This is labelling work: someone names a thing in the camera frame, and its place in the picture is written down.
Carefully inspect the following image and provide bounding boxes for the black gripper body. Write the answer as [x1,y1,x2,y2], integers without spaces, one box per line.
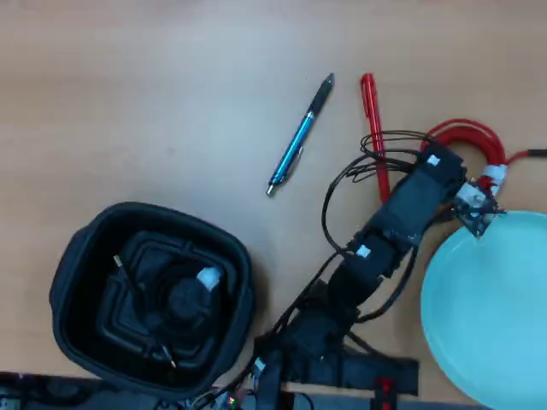
[411,143,468,198]

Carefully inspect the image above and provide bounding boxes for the red charging cable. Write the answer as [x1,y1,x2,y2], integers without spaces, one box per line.
[421,118,547,196]

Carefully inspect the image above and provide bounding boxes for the black charging cable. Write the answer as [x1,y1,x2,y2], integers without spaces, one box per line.
[113,255,222,370]

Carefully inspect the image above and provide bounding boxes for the green round bowl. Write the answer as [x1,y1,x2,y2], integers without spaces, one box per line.
[420,208,547,410]

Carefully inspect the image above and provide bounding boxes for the black plastic bowl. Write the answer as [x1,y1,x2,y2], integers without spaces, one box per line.
[49,201,256,401]

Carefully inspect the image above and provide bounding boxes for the red pen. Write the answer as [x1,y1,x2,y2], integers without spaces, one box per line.
[360,73,391,202]

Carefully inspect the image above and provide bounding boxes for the blue and black pen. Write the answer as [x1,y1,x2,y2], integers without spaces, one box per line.
[267,72,336,198]

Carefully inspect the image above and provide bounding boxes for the red clamp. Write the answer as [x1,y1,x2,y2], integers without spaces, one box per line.
[372,376,400,410]

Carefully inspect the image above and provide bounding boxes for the servo controller board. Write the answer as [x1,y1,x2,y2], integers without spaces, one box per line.
[187,386,257,410]

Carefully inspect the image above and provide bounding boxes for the black equipment strip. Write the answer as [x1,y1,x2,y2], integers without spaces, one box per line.
[0,371,185,410]

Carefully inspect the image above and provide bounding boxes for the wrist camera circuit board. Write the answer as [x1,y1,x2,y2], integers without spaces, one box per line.
[451,178,509,239]

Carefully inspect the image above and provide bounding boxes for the thin black servo wires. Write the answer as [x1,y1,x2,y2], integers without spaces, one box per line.
[350,129,431,184]

